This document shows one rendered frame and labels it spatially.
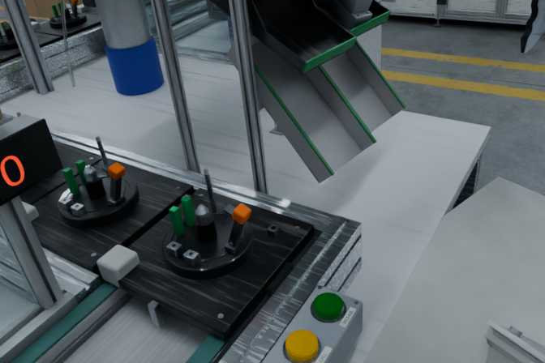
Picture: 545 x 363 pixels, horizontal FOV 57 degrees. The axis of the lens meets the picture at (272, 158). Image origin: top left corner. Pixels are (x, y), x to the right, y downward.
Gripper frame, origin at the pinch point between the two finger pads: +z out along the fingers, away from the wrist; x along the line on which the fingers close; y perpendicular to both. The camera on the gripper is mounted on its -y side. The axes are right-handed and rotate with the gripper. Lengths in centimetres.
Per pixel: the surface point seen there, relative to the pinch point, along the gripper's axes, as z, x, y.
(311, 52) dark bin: 19.7, -13.2, -11.3
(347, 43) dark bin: 14.6, -9.7, -11.8
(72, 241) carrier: 69, -22, -9
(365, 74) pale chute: 13.5, 2.2, -31.9
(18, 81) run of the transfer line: 86, -62, -108
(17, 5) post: 64, -74, -98
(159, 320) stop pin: 62, -7, 7
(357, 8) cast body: 8.3, -11.1, -18.5
